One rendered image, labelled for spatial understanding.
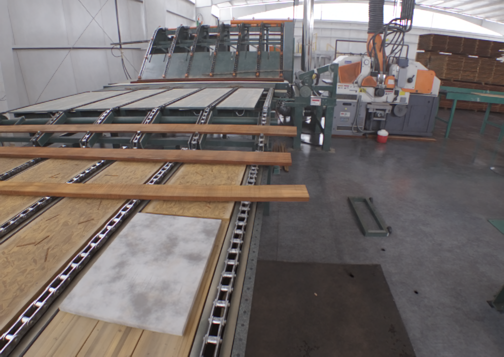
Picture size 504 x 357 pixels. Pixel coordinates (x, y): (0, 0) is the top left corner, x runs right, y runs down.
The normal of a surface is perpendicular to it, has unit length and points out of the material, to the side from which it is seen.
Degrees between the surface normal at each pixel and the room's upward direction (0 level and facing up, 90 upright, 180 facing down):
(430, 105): 90
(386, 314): 0
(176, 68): 46
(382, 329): 0
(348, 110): 90
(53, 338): 0
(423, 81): 90
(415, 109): 90
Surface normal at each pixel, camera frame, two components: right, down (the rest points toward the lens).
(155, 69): -0.07, -0.34
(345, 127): -0.11, 0.40
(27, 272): 0.00, -0.91
